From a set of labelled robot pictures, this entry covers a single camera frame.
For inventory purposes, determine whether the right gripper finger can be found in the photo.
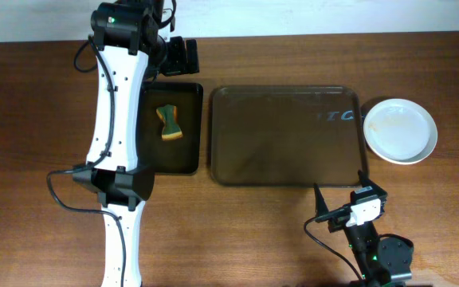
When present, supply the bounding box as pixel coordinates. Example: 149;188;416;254
358;170;372;188
313;183;329;218

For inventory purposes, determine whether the white plate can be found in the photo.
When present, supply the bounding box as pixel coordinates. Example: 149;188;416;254
363;99;438;165

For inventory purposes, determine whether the green yellow sponge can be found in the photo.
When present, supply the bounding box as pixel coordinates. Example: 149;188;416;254
156;104;183;141

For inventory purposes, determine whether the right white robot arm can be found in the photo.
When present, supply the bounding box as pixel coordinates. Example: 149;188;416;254
304;171;414;286

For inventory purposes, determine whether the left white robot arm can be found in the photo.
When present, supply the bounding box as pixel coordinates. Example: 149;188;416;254
73;0;199;286

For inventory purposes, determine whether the right dark tray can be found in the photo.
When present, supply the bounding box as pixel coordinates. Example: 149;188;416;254
210;85;369;187

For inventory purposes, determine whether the dark tray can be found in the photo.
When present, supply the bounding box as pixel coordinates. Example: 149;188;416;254
210;85;369;187
136;82;203;175

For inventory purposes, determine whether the left dark tray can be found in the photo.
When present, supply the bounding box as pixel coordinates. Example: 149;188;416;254
136;82;203;175

